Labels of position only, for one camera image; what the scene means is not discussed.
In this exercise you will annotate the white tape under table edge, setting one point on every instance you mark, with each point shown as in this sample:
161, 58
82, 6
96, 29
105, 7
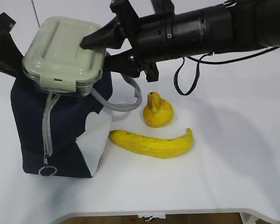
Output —
150, 217

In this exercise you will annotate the yellow pear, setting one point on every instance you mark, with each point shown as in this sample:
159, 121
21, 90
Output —
158, 112

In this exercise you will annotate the green lid lunch box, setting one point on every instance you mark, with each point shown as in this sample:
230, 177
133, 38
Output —
56, 62

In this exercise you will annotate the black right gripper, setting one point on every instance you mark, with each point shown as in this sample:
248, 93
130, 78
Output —
147, 36

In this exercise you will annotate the navy blue lunch bag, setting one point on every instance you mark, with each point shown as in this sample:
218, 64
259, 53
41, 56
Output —
49, 125

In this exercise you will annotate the yellow banana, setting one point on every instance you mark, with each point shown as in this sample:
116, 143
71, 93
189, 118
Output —
154, 147

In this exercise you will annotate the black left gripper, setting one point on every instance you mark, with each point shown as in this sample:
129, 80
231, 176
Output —
10, 56

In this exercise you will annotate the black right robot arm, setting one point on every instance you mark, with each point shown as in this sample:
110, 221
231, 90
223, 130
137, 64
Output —
234, 26

